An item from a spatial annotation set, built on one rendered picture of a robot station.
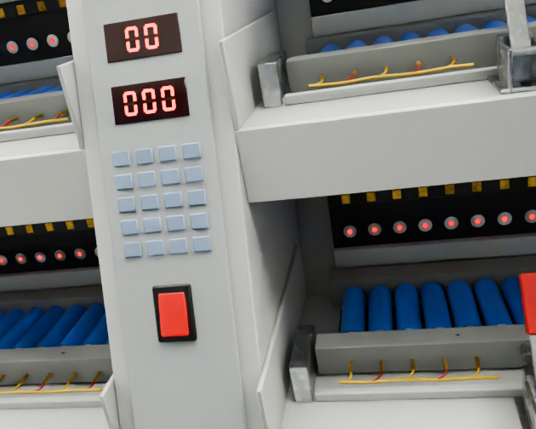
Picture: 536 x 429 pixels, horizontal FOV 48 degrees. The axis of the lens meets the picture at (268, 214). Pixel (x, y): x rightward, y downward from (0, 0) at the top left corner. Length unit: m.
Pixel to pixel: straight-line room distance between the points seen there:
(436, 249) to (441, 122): 0.19
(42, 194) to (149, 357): 0.12
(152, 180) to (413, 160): 0.15
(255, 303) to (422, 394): 0.12
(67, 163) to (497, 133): 0.25
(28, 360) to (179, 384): 0.16
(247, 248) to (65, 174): 0.12
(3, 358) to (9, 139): 0.17
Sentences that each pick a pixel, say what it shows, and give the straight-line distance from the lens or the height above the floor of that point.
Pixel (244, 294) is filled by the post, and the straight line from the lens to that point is 0.35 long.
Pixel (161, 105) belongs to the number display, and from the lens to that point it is 0.36.
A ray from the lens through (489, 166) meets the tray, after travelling 0.35.
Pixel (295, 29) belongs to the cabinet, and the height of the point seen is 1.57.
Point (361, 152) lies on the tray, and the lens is 0.34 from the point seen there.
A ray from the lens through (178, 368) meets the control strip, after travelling 0.37.
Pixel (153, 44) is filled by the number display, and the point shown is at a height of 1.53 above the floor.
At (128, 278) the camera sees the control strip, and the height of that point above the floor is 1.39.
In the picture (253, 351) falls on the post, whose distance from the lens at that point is 0.36.
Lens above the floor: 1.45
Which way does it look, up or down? 4 degrees down
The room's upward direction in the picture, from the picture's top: 6 degrees counter-clockwise
